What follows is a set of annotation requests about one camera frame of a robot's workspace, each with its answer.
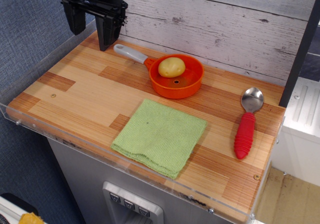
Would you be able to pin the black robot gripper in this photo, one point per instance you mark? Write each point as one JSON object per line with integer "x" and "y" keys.
{"x": 109, "y": 18}

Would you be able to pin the green cloth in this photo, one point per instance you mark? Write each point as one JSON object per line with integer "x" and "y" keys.
{"x": 160, "y": 137}

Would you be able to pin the yellow toy potato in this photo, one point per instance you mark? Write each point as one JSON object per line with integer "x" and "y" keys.
{"x": 171, "y": 67}

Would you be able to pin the clear acrylic table guard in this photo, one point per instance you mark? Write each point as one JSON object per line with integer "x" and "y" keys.
{"x": 87, "y": 97}

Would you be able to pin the grey cabinet with button panel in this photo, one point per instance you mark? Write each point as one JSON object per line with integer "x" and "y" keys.
{"x": 106, "y": 194}

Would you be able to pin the yellow object at corner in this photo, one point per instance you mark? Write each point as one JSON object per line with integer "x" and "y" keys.
{"x": 30, "y": 218}

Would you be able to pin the white ridged appliance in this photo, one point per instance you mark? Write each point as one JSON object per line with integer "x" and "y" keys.
{"x": 297, "y": 148}

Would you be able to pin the orange pan with grey handle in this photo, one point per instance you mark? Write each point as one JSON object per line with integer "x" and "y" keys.
{"x": 179, "y": 87}

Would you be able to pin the metal spoon with red handle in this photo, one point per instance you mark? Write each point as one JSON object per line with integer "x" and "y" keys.
{"x": 252, "y": 101}

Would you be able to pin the dark grey right post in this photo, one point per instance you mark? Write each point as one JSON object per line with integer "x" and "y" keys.
{"x": 304, "y": 46}

